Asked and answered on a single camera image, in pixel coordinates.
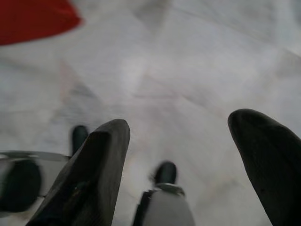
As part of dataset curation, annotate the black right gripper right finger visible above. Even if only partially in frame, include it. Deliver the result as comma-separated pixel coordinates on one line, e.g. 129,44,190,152
227,108,301,226

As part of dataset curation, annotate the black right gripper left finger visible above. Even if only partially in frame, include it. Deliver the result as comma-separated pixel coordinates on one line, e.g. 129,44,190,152
25,119,131,226

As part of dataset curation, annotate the red square pillow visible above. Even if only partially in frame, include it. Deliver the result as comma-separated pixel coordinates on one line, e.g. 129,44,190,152
0,0,83,47

